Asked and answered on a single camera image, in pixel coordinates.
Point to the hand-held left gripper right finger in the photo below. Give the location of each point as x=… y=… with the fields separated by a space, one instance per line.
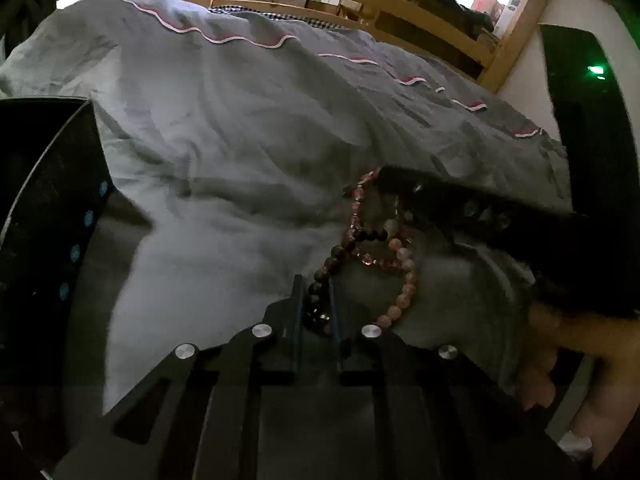
x=334 y=320

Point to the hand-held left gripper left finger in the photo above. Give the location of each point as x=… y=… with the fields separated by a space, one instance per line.
x=298 y=330

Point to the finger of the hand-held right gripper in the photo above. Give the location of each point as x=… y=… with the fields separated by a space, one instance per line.
x=475 y=190
x=490 y=242

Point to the black jewelry box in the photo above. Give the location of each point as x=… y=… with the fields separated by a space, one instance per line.
x=45 y=270

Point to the person's right forearm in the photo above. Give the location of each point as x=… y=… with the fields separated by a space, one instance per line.
x=605 y=395

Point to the person's right hand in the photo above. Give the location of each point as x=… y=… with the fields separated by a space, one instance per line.
x=542 y=360

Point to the grey blanket pink trim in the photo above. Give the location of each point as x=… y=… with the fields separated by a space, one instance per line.
x=250 y=150

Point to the wooden bed frame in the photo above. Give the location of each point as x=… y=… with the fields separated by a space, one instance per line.
x=400 y=15

